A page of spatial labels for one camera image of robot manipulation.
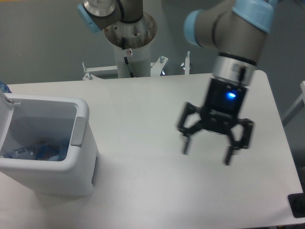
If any white plastic trash can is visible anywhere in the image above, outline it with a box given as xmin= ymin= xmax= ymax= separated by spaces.
xmin=0 ymin=93 xmax=99 ymax=196

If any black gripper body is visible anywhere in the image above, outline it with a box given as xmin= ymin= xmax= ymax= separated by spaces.
xmin=200 ymin=78 xmax=247 ymax=134

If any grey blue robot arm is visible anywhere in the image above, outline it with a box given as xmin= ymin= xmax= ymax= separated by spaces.
xmin=77 ymin=0 xmax=277 ymax=165

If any crushed clear plastic bottle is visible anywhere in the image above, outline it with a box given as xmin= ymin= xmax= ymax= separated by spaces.
xmin=2 ymin=140 xmax=69 ymax=161

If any white metal base frame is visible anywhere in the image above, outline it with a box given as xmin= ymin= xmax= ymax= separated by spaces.
xmin=81 ymin=51 xmax=192 ymax=81

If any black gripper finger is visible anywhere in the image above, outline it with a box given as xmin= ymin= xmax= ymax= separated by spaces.
xmin=224 ymin=119 xmax=254 ymax=166
xmin=176 ymin=102 xmax=202 ymax=155

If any black device at table edge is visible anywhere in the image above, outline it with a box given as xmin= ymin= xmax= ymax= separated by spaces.
xmin=288 ymin=193 xmax=305 ymax=219

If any blue object at left edge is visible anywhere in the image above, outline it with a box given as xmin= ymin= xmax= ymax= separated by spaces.
xmin=0 ymin=81 xmax=11 ymax=93

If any white frame at right edge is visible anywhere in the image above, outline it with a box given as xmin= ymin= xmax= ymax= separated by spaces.
xmin=282 ymin=81 xmax=305 ymax=127

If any black cable on pedestal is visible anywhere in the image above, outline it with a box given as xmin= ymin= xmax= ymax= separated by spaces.
xmin=121 ymin=37 xmax=134 ymax=78

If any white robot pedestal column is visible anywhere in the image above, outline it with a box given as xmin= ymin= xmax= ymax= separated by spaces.
xmin=104 ymin=12 xmax=157 ymax=66

